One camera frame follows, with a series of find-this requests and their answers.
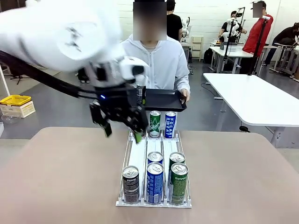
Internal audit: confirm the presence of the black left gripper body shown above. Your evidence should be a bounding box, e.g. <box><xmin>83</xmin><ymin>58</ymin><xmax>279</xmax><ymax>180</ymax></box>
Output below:
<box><xmin>93</xmin><ymin>83</ymin><xmax>142</xmax><ymax>122</ymax></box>

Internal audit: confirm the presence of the black Pepsi can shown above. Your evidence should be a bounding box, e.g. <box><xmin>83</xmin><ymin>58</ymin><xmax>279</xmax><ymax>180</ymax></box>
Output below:
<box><xmin>136</xmin><ymin>83</ymin><xmax>147</xmax><ymax>105</ymax></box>
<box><xmin>122</xmin><ymin>165</ymin><xmax>140</xmax><ymax>203</ymax></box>

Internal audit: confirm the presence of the black plastic serving tray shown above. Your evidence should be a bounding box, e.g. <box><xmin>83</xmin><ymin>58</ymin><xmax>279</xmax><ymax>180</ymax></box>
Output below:
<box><xmin>142</xmin><ymin>89</ymin><xmax>188</xmax><ymax>113</ymax></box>

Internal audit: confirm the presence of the person's left forearm white sleeve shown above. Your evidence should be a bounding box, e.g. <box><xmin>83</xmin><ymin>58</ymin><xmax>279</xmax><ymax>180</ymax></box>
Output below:
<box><xmin>174</xmin><ymin>69</ymin><xmax>191</xmax><ymax>91</ymax></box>

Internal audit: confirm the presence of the person in white hoodie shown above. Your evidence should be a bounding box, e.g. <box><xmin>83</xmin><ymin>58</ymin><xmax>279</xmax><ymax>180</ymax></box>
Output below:
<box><xmin>119</xmin><ymin>0</ymin><xmax>191</xmax><ymax>95</ymax></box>

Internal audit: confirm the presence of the person in black t-shirt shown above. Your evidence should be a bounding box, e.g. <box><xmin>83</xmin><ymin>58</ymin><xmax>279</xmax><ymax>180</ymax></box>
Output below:
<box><xmin>166</xmin><ymin>0</ymin><xmax>184</xmax><ymax>42</ymax></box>

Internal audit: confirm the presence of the person in black with goggles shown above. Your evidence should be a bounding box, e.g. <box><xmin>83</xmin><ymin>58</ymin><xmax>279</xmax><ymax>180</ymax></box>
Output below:
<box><xmin>220</xmin><ymin>10</ymin><xmax>248</xmax><ymax>43</ymax></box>

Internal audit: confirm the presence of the person in red jacket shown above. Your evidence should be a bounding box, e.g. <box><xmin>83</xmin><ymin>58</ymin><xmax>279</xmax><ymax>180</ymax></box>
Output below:
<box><xmin>242</xmin><ymin>0</ymin><xmax>274</xmax><ymax>69</ymax></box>

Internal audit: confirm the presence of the person in black with ponytail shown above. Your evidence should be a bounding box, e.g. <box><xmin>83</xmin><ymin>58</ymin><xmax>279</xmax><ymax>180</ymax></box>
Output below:
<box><xmin>264</xmin><ymin>22</ymin><xmax>299</xmax><ymax>68</ymax></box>

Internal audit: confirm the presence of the person's left hand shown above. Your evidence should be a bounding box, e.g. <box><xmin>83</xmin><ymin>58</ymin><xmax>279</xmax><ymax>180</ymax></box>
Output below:
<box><xmin>180</xmin><ymin>88</ymin><xmax>191</xmax><ymax>103</ymax></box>

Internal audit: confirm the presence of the green Chilsung cider can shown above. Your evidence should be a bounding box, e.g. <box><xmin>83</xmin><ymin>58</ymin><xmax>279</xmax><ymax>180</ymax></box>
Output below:
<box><xmin>149</xmin><ymin>110</ymin><xmax>162</xmax><ymax>138</ymax></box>

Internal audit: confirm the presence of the white can dispenser rack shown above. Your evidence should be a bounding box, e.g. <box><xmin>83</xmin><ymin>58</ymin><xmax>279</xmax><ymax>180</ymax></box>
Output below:
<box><xmin>115</xmin><ymin>129</ymin><xmax>192</xmax><ymax>208</ymax></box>

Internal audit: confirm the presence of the blue white Pocari Sweat can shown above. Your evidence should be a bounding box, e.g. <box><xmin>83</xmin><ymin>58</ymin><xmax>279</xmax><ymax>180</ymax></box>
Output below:
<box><xmin>164</xmin><ymin>111</ymin><xmax>177</xmax><ymax>139</ymax></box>

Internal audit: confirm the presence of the yellow plastic crate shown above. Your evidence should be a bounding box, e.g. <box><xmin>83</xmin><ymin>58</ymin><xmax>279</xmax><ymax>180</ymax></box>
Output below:
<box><xmin>0</xmin><ymin>94</ymin><xmax>32</xmax><ymax>107</ymax></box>

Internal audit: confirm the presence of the black tripod stand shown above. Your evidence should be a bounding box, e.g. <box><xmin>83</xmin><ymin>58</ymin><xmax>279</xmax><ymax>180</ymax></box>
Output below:
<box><xmin>10</xmin><ymin>74</ymin><xmax>31</xmax><ymax>85</ymax></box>

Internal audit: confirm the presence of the clear plastic bowl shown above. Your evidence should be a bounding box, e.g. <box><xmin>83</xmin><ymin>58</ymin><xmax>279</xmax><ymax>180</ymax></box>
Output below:
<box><xmin>0</xmin><ymin>113</ymin><xmax>21</xmax><ymax>125</ymax></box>

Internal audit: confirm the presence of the white drawer cabinet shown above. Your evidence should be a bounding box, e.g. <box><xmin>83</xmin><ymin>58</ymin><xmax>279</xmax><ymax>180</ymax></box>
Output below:
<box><xmin>191</xmin><ymin>35</ymin><xmax>205</xmax><ymax>62</ymax></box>

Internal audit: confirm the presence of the black backpack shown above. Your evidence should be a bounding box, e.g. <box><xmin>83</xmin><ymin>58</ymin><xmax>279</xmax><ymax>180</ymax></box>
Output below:
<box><xmin>203</xmin><ymin>48</ymin><xmax>214</xmax><ymax>64</ymax></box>

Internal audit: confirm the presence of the white background desk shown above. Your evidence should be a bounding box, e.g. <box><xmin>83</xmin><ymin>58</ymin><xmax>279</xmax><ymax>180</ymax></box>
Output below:
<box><xmin>208</xmin><ymin>45</ymin><xmax>255</xmax><ymax>73</ymax></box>

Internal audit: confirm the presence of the large white table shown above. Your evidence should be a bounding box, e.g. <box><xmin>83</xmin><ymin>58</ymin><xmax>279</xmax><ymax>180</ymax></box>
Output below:
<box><xmin>202</xmin><ymin>72</ymin><xmax>299</xmax><ymax>148</ymax></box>

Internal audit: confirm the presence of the black stand with white robot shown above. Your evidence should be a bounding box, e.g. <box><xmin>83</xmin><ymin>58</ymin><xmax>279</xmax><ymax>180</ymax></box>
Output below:
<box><xmin>222</xmin><ymin>6</ymin><xmax>247</xmax><ymax>73</ymax></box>

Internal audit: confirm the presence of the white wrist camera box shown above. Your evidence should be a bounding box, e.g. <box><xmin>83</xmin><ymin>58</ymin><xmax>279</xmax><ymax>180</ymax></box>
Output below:
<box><xmin>119</xmin><ymin>56</ymin><xmax>150</xmax><ymax>82</ymax></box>

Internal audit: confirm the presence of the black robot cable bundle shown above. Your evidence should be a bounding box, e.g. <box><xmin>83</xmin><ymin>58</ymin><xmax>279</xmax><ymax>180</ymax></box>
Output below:
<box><xmin>0</xmin><ymin>50</ymin><xmax>101</xmax><ymax>100</ymax></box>

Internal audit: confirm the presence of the black camera pole with clamp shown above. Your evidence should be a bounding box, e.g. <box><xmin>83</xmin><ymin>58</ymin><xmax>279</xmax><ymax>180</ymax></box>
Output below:
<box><xmin>247</xmin><ymin>15</ymin><xmax>271</xmax><ymax>76</ymax></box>

